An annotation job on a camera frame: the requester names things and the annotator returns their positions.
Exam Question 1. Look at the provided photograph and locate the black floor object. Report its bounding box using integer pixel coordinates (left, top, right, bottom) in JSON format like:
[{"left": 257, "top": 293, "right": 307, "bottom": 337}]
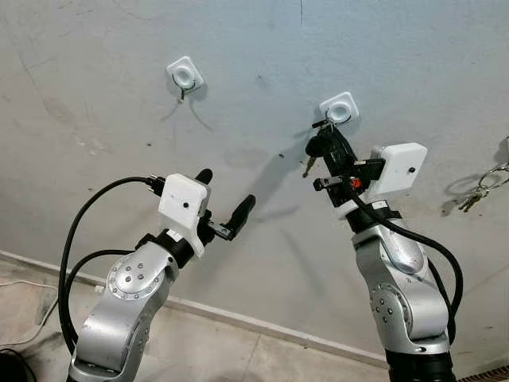
[{"left": 0, "top": 348, "right": 29, "bottom": 382}]

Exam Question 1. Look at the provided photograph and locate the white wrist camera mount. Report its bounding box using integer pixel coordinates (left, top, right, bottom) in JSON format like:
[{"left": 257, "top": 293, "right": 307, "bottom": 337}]
[
  {"left": 157, "top": 173, "right": 212, "bottom": 259},
  {"left": 338, "top": 142, "right": 429, "bottom": 220}
]

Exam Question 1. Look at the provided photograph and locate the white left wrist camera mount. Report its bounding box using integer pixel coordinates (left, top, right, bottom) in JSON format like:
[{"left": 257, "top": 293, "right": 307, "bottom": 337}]
[{"left": 157, "top": 173, "right": 212, "bottom": 259}]

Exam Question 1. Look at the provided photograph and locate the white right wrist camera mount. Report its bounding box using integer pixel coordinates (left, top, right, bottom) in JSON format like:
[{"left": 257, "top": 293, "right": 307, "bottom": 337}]
[{"left": 338, "top": 142, "right": 429, "bottom": 220}]

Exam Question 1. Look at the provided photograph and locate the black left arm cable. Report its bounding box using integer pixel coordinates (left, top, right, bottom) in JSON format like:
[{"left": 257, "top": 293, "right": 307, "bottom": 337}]
[
  {"left": 59, "top": 175, "right": 165, "bottom": 355},
  {"left": 62, "top": 249, "right": 138, "bottom": 319}
]

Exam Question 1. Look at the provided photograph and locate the white floor cable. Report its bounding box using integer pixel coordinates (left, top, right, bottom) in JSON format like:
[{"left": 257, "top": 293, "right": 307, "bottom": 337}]
[{"left": 0, "top": 277, "right": 58, "bottom": 349}]

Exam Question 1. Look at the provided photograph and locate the white square wall hook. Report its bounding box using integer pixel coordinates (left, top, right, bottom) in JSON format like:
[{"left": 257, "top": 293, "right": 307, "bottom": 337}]
[
  {"left": 319, "top": 91, "right": 360, "bottom": 128},
  {"left": 166, "top": 55, "right": 206, "bottom": 104}
]

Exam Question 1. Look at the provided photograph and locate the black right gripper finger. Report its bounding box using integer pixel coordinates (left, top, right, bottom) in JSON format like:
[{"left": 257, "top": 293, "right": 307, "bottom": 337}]
[
  {"left": 305, "top": 131, "right": 334, "bottom": 161},
  {"left": 327, "top": 127, "right": 357, "bottom": 177}
]

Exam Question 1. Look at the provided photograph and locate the brown floor drain grate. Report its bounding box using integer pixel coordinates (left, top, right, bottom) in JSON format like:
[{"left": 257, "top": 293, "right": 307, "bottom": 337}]
[{"left": 457, "top": 367, "right": 509, "bottom": 382}]

